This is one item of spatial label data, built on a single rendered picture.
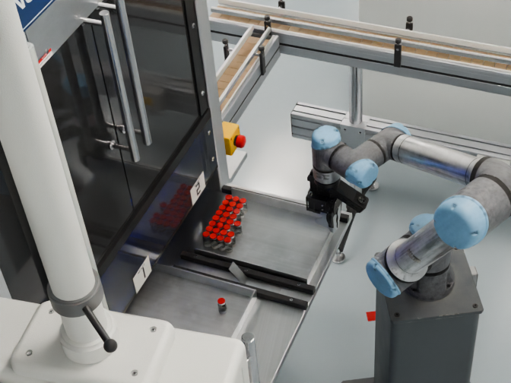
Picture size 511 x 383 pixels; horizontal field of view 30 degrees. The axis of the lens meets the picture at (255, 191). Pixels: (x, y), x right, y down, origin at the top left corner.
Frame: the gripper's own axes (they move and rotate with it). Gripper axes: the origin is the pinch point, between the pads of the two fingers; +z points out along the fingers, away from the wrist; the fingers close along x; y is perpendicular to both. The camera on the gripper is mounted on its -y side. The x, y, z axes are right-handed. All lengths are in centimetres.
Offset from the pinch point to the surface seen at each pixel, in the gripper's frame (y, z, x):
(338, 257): 23, 90, -66
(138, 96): 33, -66, 35
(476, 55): -19, -5, -85
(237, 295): 18.1, 3.2, 28.9
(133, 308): 43, 3, 43
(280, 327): 3.2, 3.5, 35.0
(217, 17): 76, -2, -86
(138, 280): 39, -11, 43
